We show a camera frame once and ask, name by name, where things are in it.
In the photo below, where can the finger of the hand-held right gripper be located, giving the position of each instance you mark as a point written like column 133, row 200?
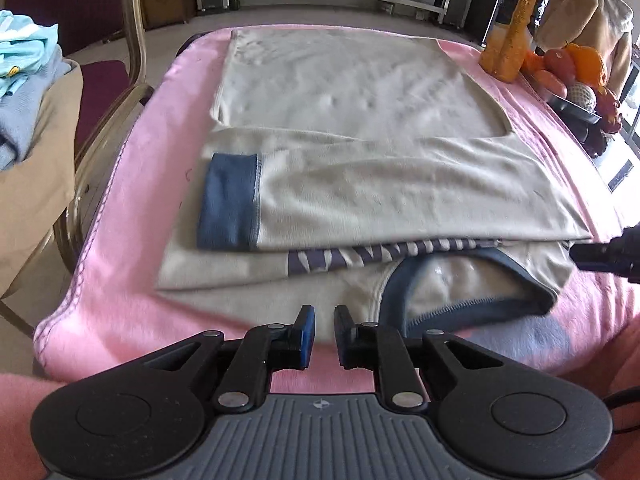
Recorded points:
column 610, row 257

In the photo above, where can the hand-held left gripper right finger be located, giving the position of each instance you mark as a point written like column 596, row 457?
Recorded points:
column 341, row 337

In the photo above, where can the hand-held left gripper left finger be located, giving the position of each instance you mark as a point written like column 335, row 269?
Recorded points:
column 305, row 337

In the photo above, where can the beige shirt with blue trim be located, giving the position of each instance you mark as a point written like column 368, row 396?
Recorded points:
column 350, row 185

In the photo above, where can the black fruit tray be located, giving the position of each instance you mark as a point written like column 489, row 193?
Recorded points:
column 575, row 112

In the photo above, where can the pink dragon fruit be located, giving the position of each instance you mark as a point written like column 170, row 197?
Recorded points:
column 607, row 107

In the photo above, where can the white netted fruit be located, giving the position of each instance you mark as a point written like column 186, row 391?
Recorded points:
column 584, row 97

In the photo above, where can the orange pumpkin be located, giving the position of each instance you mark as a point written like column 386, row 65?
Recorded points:
column 589, row 65

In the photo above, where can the red apple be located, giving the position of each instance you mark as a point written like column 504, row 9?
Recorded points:
column 559, row 62

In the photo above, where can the pink blanket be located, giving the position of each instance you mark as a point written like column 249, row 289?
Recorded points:
column 140, row 210

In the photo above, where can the brown fleece jacket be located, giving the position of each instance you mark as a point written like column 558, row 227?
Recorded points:
column 595, row 15

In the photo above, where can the orange juice bottle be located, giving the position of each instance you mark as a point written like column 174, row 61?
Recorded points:
column 515, row 25

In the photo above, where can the black subwoofer box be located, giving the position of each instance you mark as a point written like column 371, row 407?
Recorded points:
column 482, row 7

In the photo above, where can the beige cloth-covered seat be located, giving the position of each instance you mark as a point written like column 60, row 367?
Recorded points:
column 35, row 210

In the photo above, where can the blue-grey knit garment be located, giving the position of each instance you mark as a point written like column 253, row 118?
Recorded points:
column 35, row 105

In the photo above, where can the light blue patterned garment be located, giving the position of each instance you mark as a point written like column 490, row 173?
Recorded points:
column 25, row 50

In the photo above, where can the maroon chair with gold frame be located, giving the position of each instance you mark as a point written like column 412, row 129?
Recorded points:
column 100, row 85

